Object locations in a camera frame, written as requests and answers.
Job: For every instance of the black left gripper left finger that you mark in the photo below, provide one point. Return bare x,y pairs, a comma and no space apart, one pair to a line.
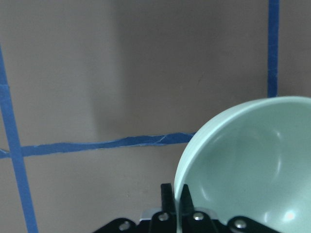
167,199

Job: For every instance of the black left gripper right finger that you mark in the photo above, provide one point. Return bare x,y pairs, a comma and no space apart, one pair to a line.
186,205

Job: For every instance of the green ceramic bowl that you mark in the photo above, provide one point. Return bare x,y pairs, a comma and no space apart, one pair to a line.
253,160

